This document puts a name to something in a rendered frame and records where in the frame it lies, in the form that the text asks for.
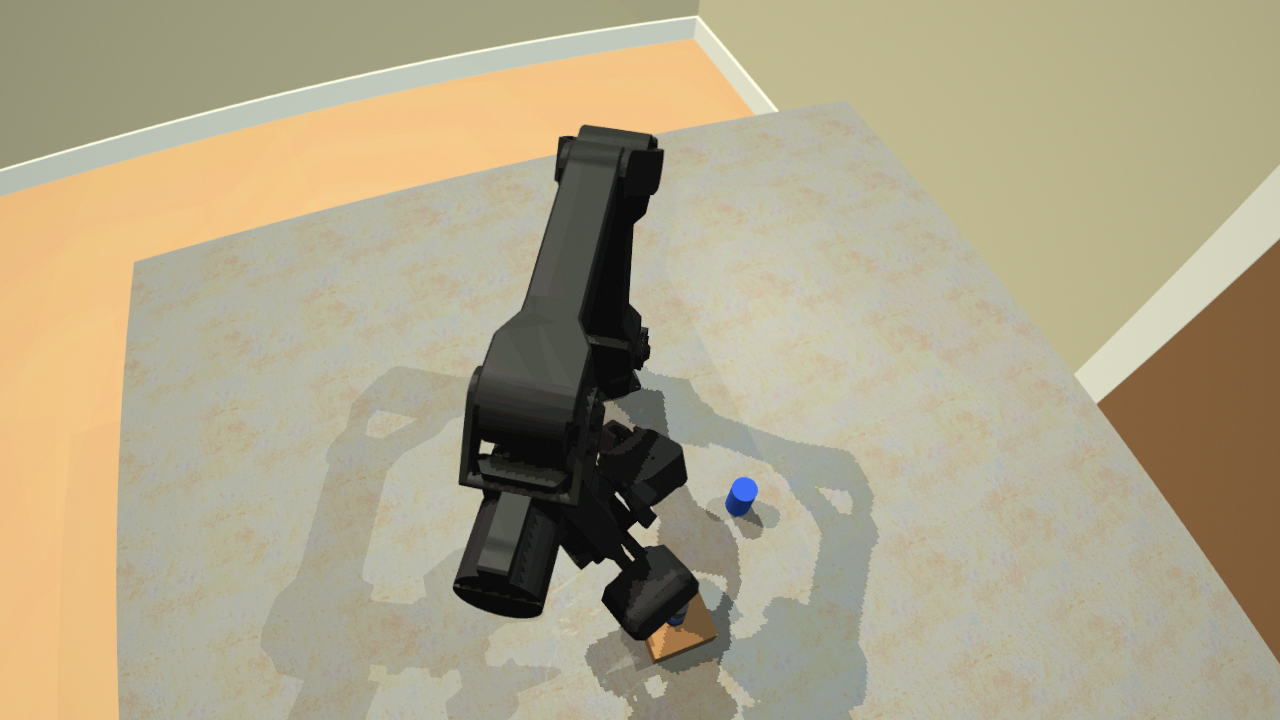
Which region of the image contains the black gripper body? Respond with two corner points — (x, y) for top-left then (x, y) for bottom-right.
(561, 469), (699, 641)

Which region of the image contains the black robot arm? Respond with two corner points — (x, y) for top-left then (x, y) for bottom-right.
(453, 126), (689, 619)

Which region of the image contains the tan wooden block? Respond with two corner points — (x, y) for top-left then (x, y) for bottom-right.
(645, 591), (718, 664)

